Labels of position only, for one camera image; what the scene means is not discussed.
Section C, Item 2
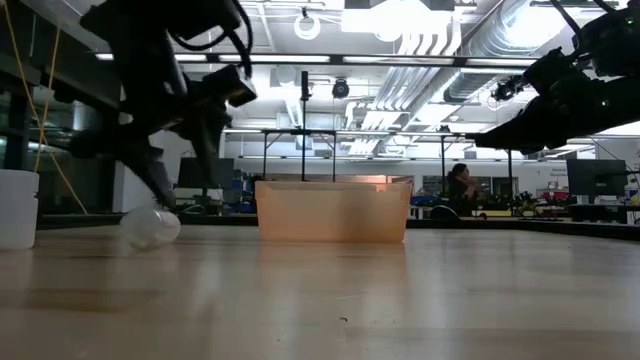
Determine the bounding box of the black pole with camera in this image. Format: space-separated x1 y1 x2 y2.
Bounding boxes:
298 69 312 183

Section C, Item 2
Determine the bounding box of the silver ventilation duct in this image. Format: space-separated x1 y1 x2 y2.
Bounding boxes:
442 0 566 104

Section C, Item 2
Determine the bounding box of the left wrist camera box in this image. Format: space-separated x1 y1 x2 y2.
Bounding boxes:
202 63 259 109

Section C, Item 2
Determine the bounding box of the white ring lamp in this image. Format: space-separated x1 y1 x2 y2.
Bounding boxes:
293 13 322 42

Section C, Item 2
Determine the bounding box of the black computer monitor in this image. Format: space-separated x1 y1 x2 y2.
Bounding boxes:
566 158 628 204
177 157 235 190

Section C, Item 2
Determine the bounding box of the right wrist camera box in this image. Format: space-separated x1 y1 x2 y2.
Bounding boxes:
492 47 576 101

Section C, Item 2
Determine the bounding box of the orange translucent plastic basket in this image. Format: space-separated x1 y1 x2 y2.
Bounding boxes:
254 180 414 244

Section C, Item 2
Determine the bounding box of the yellow extension cable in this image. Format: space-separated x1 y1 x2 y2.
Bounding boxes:
2 0 90 216

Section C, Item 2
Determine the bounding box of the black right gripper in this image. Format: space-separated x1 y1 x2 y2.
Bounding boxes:
474 74 640 155

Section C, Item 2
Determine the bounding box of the clear translucent pill bottle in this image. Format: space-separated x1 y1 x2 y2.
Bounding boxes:
118 206 183 250

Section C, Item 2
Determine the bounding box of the person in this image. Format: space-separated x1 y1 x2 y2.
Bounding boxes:
446 162 480 217

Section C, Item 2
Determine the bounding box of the black background stand frame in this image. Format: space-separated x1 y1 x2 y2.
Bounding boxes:
259 128 516 199

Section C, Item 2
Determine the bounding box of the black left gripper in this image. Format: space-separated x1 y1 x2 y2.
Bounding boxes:
69 92 232 210

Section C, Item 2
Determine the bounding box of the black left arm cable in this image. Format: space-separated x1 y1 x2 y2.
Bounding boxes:
168 0 254 79

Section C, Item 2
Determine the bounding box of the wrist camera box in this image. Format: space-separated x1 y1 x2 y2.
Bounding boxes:
492 47 576 101
202 63 259 109

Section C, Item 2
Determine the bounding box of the large white pill bottle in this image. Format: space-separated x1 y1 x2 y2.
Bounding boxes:
0 169 41 251

